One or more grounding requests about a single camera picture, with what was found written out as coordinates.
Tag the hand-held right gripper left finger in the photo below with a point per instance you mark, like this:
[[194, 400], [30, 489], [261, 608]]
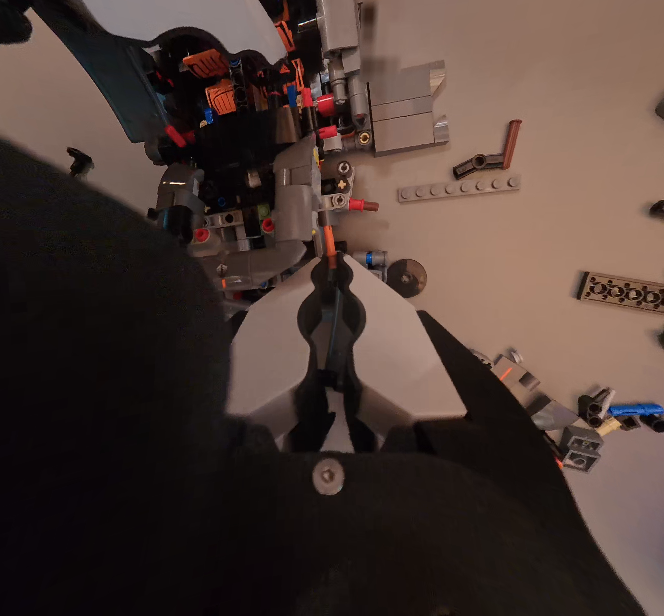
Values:
[[264, 361]]

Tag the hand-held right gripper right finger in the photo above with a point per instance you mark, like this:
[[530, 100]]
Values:
[[404, 361]]

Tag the orange lego axle piece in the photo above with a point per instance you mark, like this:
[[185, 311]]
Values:
[[330, 245]]

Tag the grey lego car model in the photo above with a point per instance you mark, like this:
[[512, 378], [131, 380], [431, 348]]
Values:
[[295, 195]]

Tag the dark round lego disc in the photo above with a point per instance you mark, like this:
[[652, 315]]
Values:
[[407, 278]]

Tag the long grey lego plate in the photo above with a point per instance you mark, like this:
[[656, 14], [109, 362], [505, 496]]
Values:
[[459, 189]]

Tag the black curved lego piece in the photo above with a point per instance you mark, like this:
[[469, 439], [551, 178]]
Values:
[[80, 162]]

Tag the black lego connector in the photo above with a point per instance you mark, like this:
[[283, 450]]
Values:
[[594, 406]]

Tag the dark grey lego brick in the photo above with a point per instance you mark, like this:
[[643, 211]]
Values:
[[580, 460], [583, 438]]

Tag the black lego pin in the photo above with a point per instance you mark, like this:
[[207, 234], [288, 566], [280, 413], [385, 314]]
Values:
[[477, 163]]

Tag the tan lego pin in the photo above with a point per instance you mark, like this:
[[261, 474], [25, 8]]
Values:
[[609, 425]]

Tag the blue lego liftarm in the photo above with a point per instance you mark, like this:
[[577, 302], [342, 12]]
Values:
[[635, 410]]

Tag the grey lego panel assembly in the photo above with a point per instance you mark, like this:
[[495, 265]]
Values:
[[404, 117]]

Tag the brown lego axle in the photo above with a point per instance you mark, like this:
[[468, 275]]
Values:
[[512, 141]]

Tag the grey connector with blue pin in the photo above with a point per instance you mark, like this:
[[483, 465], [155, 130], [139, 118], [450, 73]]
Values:
[[374, 262]]

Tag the grey panel with orange line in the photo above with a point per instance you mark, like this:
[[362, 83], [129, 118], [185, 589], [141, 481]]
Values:
[[513, 369]]

